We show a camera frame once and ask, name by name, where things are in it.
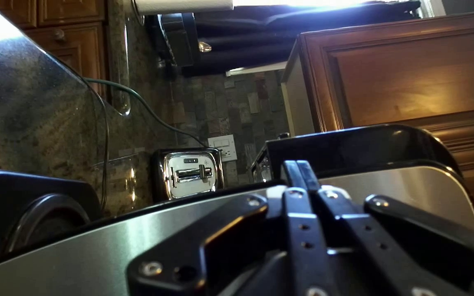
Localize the thin green cable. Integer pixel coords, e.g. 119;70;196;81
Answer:
86;76;209;150

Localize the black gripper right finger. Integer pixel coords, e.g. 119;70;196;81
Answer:
301;158;474;296

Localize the brown wooden drawer cabinet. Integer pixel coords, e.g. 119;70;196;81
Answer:
0;0;110;84

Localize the chrome toaster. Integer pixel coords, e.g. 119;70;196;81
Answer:
150;147;227;204

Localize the white wall outlet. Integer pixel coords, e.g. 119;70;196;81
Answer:
207;134;240;165

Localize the black round appliance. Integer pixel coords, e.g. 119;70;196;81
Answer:
0;168;104;273

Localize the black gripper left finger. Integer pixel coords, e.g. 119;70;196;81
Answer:
127;158;341;296

